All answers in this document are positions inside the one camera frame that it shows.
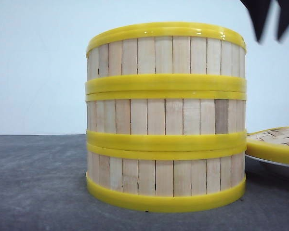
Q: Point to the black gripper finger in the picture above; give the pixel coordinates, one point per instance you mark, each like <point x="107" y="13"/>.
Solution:
<point x="258" y="11"/>
<point x="283" y="22"/>

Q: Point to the bamboo steamer basket single bun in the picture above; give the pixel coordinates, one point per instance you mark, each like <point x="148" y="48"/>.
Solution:
<point x="166" y="60"/>

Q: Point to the woven bamboo steamer lid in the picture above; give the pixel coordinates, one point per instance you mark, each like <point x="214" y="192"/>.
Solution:
<point x="270" y="145"/>

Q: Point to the bamboo steamer basket tier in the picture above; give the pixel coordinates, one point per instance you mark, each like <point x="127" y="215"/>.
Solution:
<point x="135" y="123"/>
<point x="166" y="186"/>

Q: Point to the white plate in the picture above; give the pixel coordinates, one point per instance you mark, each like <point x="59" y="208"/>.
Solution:
<point x="276" y="168"/>

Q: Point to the bamboo steamer basket bottom tier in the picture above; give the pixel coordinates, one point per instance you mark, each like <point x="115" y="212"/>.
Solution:
<point x="166" y="186"/>

